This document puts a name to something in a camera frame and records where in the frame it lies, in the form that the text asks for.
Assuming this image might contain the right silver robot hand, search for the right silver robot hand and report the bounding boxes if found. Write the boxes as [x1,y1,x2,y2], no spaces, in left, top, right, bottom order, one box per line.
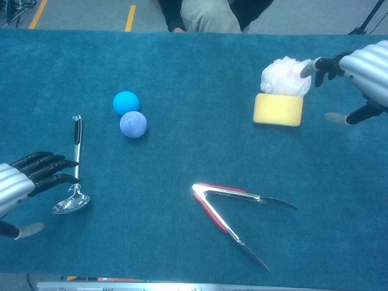
[299,39,388,127]

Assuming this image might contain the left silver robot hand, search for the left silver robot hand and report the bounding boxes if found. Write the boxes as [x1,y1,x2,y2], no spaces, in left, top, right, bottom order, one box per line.
[0,151,80,241]

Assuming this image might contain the steel ladle black handle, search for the steel ladle black handle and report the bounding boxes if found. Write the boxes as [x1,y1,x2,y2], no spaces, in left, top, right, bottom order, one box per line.
[51,114,91,215]

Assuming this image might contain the white mesh bath pouf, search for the white mesh bath pouf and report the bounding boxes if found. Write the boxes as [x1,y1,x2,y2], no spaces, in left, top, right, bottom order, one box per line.
[260,56,313,98]

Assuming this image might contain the yellow sponge block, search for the yellow sponge block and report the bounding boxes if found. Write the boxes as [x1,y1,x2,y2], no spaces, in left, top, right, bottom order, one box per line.
[252,92,304,127]

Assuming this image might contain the dark blue ball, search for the dark blue ball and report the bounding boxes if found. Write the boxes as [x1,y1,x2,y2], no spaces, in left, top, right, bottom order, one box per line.
[119,110,149,139]

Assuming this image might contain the light blue ball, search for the light blue ball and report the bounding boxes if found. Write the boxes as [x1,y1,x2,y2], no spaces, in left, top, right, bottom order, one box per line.
[112,90,141,117]

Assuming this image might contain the steel tongs red grips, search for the steel tongs red grips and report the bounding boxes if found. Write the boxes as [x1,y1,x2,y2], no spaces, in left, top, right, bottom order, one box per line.
[191,182,298,273]

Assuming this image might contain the seated person khaki trousers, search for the seated person khaki trousers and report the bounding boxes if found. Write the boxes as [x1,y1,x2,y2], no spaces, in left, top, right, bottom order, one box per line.
[159,0,273,34]

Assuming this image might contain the teal carpet table mat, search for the teal carpet table mat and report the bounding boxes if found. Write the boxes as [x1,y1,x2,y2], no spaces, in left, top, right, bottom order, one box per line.
[0,28,388,289]

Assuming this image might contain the aluminium rail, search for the aluminium rail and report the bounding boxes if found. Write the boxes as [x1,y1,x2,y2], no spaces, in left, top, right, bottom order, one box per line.
[36,281,334,291]

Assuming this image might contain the tangled floor cables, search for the tangled floor cables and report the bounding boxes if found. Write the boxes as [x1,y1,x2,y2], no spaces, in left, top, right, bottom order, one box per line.
[0,0,37,27]

